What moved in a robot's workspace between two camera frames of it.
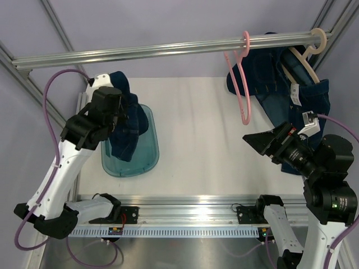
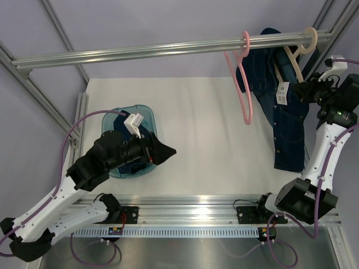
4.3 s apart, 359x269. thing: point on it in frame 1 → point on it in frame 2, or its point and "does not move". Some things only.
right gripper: x=285 y=134 → x=305 y=89
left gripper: x=123 y=117 → x=157 y=152
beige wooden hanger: x=303 y=58 → x=294 y=58
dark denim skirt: x=124 y=142 → x=120 y=127
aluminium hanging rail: x=140 y=53 does not move
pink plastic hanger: x=246 y=44 does not move
